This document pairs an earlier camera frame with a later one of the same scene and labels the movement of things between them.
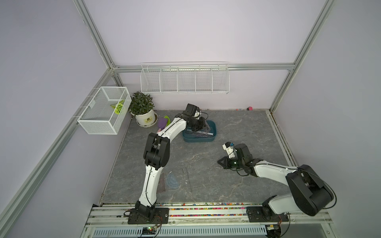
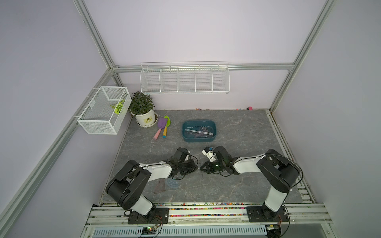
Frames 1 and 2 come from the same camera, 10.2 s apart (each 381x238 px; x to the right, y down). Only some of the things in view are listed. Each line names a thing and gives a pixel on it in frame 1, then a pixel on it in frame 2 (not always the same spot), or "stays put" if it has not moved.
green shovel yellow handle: x=168 y=120 stays put
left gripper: x=203 y=124 → x=192 y=168
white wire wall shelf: x=185 y=78 stays put
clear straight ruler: x=200 y=132 stays put
